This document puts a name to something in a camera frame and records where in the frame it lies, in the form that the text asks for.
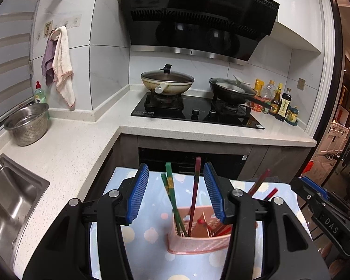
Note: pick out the green chopstick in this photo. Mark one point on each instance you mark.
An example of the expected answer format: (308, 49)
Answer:
(164, 180)
(168, 170)

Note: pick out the blue seasoning jar set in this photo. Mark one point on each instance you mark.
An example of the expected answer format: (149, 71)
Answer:
(293, 116)

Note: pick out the dark brown chopstick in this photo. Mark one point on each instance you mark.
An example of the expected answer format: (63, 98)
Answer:
(197, 175)

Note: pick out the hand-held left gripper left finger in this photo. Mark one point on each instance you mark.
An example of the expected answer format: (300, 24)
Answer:
(137, 195)

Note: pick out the brown bottle with yellow label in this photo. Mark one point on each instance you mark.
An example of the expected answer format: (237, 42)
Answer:
(276, 105)

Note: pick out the pink perforated utensil basket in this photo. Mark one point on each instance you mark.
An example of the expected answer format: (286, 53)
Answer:
(192, 245)

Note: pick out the stainless steel colander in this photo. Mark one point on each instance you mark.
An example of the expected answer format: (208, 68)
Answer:
(27, 128)

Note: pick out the black built-in oven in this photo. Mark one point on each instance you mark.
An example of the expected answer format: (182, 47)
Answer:
(180, 159)

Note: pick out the beige wok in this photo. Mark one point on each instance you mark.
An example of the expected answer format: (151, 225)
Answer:
(175, 87)

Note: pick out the dark soy sauce bottle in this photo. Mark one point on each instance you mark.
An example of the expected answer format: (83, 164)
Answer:
(283, 108)

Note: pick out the black range hood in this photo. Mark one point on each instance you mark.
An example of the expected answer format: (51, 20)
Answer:
(192, 20)

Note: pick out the glass lid with grey knob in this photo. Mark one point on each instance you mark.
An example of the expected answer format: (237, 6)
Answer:
(230, 85)

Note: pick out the striped window blind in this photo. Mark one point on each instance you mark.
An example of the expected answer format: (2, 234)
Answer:
(8, 58)

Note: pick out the grey kitchen cabinet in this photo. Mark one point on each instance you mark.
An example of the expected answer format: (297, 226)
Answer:
(274, 160)

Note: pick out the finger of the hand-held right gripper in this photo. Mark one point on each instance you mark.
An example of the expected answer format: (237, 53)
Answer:
(304, 189)

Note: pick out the red plastic bag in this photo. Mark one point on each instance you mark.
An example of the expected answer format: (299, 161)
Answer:
(308, 169)

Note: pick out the green dish soap bottle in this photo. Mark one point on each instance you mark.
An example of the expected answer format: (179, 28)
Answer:
(40, 94)

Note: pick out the wall power outlet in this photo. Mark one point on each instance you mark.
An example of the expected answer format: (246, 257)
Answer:
(301, 84)

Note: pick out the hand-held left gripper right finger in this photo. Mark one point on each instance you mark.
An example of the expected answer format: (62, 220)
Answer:
(215, 195)

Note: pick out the purple cloth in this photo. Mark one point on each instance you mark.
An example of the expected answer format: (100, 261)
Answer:
(48, 61)

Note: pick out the stainless steel sink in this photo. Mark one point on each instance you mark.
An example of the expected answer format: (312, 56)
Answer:
(14, 198)

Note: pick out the blue dotted cloth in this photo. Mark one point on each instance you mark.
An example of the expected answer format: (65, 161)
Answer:
(151, 256)

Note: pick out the dark red chopstick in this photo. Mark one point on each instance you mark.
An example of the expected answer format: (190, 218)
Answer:
(262, 179)

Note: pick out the black gas stove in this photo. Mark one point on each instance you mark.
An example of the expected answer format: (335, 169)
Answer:
(198, 113)

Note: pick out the black wok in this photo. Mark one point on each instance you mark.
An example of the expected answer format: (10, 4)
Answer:
(236, 97)

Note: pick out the glass lid with black knob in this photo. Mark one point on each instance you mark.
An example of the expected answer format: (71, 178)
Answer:
(166, 76)

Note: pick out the clear plastic bottle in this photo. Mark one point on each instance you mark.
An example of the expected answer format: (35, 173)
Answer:
(269, 93)

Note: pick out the white pink-trimmed towel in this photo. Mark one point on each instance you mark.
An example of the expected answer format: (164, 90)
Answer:
(64, 73)

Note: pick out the yellow seasoning packet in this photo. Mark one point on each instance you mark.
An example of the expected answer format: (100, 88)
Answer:
(259, 87)

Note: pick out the picture wall hook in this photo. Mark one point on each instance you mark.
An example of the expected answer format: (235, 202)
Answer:
(48, 28)

